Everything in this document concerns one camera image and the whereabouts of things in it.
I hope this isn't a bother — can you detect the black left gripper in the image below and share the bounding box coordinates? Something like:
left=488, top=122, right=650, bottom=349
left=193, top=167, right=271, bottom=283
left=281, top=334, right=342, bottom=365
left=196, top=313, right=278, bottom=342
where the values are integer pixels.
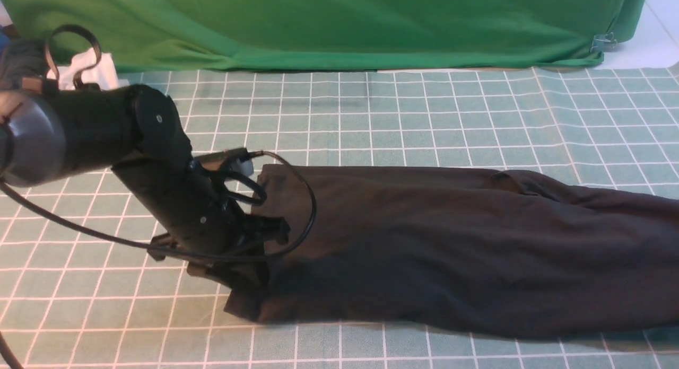
left=112, top=149, right=290, bottom=288

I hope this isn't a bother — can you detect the gray long-sleeved shirt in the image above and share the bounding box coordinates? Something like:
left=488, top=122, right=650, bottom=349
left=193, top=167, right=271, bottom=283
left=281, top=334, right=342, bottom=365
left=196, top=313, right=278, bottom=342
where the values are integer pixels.
left=225, top=166, right=678, bottom=339

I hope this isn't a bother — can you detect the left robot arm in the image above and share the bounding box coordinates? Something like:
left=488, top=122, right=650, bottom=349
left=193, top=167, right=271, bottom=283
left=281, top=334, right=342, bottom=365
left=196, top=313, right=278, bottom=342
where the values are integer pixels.
left=2, top=84, right=290, bottom=288

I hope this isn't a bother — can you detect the green checkered table mat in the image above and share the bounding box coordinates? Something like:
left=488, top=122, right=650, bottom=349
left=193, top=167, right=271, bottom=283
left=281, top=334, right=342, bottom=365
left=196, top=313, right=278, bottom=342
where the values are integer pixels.
left=1, top=68, right=677, bottom=368

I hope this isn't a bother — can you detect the white crumpled cloth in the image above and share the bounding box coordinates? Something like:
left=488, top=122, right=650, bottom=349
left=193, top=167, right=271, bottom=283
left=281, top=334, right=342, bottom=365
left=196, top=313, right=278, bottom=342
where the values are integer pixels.
left=57, top=48, right=129, bottom=90

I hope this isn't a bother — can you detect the green backdrop cloth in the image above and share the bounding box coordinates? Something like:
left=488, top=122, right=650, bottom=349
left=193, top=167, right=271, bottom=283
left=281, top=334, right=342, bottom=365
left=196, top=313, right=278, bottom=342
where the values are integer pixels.
left=2, top=0, right=645, bottom=72

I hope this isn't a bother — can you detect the dark crumpled garment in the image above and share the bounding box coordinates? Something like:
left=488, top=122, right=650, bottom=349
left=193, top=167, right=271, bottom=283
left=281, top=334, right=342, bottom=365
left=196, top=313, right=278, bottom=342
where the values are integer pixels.
left=1, top=39, right=49, bottom=91

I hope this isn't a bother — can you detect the blue object at edge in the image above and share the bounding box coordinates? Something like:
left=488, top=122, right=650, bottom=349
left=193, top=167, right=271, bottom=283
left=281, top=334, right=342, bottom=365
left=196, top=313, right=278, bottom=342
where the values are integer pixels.
left=0, top=31, right=11, bottom=52

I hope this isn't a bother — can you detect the metal binder clip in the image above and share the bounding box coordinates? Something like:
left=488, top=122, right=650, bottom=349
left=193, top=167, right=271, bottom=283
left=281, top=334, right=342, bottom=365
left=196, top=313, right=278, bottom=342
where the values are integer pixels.
left=589, top=32, right=618, bottom=53

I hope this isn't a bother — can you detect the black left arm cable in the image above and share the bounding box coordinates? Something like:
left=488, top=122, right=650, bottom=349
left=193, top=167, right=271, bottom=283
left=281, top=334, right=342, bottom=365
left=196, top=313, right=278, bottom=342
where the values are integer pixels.
left=0, top=24, right=318, bottom=369

